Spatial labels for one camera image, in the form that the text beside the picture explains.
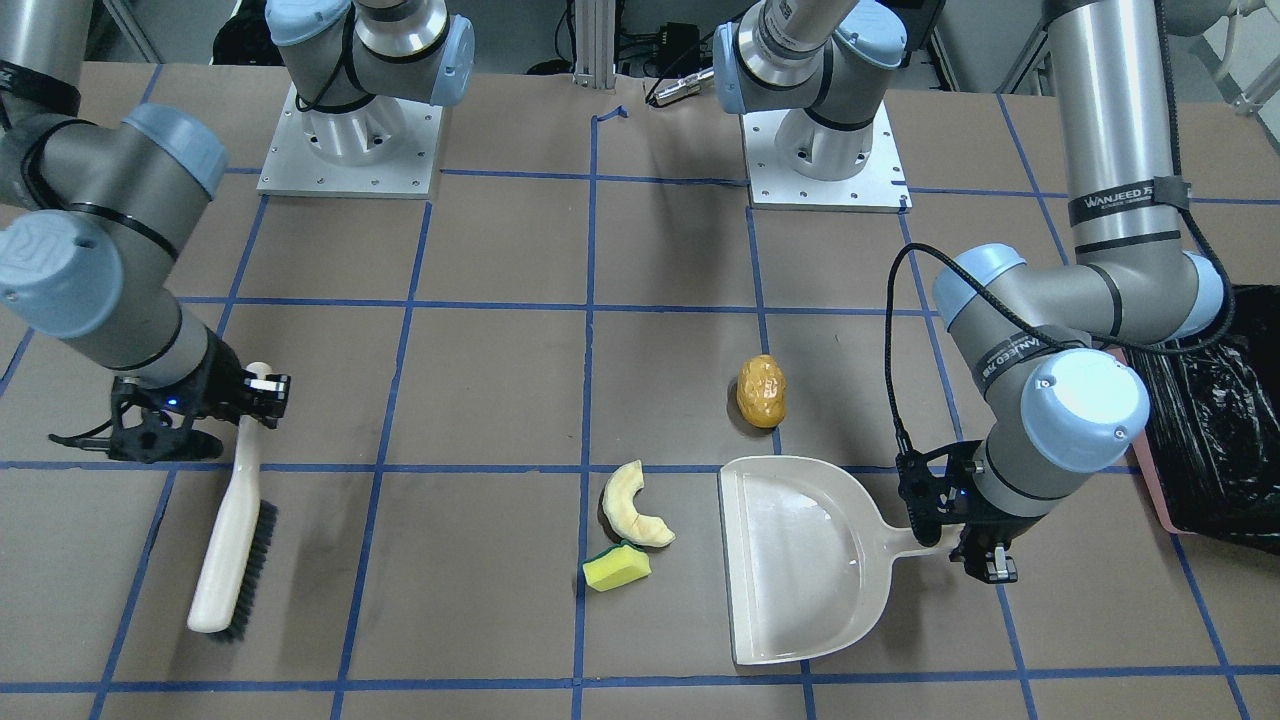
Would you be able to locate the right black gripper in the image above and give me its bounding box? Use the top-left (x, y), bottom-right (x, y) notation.
top-left (106, 345), bottom-right (291, 462)

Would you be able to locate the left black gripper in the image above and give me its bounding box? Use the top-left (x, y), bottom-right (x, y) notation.
top-left (896, 439), bottom-right (1030, 584)

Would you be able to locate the beige plastic dustpan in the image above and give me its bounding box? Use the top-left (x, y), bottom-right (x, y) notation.
top-left (718, 456), bottom-right (959, 666)

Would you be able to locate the white hand brush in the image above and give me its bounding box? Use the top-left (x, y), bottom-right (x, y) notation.
top-left (186, 413), bottom-right (278, 643)

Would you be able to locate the orange yellow potato toy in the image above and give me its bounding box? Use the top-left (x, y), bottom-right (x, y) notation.
top-left (733, 354), bottom-right (788, 429)

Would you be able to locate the pale curved fruit peel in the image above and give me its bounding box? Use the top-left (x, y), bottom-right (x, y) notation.
top-left (602, 460), bottom-right (676, 548)

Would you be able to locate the yellow green sponge piece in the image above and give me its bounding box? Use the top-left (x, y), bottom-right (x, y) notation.
top-left (582, 542), bottom-right (652, 592)

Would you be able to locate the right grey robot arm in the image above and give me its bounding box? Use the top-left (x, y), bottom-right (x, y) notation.
top-left (3, 1), bottom-right (475, 462)

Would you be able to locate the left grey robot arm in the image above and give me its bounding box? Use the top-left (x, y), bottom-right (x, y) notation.
top-left (265, 1), bottom-right (1234, 584)

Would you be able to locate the bin with black bag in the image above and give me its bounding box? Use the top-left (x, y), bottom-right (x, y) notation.
top-left (1111, 284), bottom-right (1279, 553)

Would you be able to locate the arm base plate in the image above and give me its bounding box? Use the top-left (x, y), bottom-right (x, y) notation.
top-left (257, 87), bottom-right (445, 200)
top-left (740, 102), bottom-right (913, 214)

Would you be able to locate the aluminium frame post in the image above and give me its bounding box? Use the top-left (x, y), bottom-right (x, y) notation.
top-left (571, 0), bottom-right (618, 92)

